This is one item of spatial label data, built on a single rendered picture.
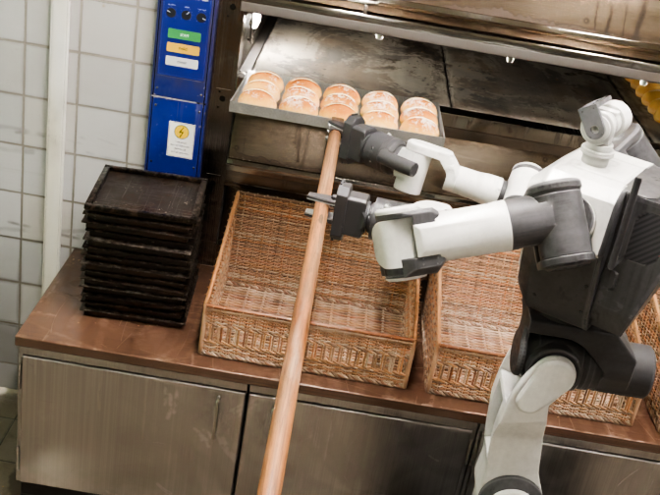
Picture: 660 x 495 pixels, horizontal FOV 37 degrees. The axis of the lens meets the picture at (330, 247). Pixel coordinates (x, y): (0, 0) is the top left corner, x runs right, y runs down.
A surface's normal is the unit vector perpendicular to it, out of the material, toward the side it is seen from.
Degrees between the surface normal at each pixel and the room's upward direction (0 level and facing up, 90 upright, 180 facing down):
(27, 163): 90
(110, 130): 90
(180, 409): 90
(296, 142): 70
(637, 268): 90
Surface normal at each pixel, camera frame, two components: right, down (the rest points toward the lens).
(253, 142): 0.00, 0.11
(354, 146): -0.62, 0.26
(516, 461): -0.07, 0.43
